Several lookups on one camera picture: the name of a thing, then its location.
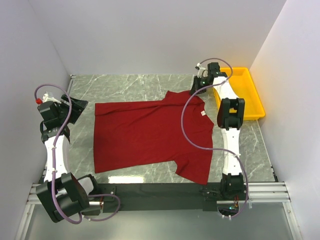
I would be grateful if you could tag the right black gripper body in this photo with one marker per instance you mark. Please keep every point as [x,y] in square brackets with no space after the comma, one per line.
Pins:
[200,83]

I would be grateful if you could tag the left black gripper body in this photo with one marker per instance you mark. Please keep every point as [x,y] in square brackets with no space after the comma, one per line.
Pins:
[63,110]

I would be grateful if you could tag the yellow plastic tray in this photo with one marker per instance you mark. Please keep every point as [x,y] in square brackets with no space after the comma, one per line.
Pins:
[243,86]

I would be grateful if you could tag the red t shirt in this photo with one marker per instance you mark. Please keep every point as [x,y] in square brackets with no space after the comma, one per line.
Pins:
[176,128]

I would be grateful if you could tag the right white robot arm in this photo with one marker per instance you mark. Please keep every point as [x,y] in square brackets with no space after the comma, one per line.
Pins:
[230,118]

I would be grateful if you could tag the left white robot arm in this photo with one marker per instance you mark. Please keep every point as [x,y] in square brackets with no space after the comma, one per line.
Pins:
[72,194]

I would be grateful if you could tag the black base beam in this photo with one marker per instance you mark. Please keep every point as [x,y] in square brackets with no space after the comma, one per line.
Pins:
[168,196]

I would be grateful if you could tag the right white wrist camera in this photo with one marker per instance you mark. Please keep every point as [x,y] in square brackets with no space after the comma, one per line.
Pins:
[202,72]

